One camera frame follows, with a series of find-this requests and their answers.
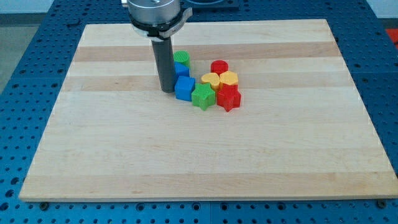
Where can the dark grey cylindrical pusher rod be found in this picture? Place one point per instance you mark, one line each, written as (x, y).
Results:
(164, 60)

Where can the green circle block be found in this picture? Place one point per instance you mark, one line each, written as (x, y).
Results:
(183, 57)

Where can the blue triangle block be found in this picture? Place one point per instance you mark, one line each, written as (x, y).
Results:
(181, 70)

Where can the red circle block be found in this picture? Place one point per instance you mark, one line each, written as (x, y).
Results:
(219, 66)

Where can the blue cube block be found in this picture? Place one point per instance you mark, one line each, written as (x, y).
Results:
(184, 87)

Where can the yellow heart block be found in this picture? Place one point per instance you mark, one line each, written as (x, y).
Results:
(213, 79)

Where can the green star block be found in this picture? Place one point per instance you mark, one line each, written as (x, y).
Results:
(203, 96)

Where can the yellow hexagon block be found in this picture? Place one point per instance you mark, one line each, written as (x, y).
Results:
(229, 78)

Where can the red star block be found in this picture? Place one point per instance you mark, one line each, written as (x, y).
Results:
(229, 97)

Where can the light wooden board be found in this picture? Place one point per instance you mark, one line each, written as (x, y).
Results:
(301, 133)

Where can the red object at edge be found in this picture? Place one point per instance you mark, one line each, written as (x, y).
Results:
(393, 35)

